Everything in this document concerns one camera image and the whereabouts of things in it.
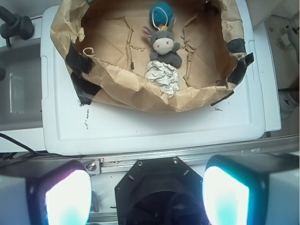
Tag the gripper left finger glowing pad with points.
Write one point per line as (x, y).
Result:
(44, 192)

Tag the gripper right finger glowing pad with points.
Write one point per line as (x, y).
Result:
(255, 189)

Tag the crumpled white paper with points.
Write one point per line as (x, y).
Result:
(163, 75)

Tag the white plastic bin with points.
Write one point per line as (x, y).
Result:
(71, 128)

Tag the black tape strip left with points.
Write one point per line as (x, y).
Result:
(80, 64)

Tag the black tape strip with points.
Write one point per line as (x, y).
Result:
(230, 63)
(80, 64)

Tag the black tape strip right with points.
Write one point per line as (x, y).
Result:
(230, 63)

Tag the grey plush donkey toy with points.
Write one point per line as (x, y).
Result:
(164, 46)

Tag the crumpled brown paper lining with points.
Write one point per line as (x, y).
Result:
(110, 33)

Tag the grey clamp knob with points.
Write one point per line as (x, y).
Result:
(15, 25)

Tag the teal yarn ball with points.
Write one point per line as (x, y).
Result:
(160, 13)

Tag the aluminium frame rail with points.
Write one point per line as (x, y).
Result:
(115, 163)

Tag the black octagonal mount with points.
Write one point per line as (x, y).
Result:
(161, 191)

